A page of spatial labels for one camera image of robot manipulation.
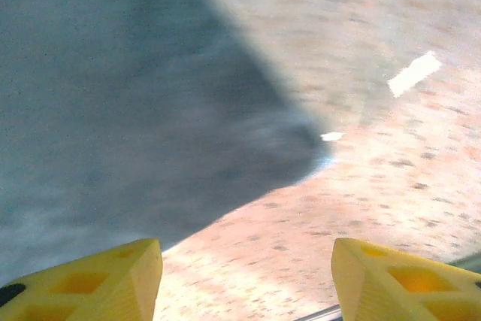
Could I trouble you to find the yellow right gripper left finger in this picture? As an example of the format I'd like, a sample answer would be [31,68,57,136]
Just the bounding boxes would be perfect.
[0,238,164,321]

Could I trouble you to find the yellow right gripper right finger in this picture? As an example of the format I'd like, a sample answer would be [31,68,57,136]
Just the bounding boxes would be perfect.
[331,238,481,321]

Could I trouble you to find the grey t-shirt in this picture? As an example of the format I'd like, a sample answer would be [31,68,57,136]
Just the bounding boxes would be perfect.
[0,0,332,274]

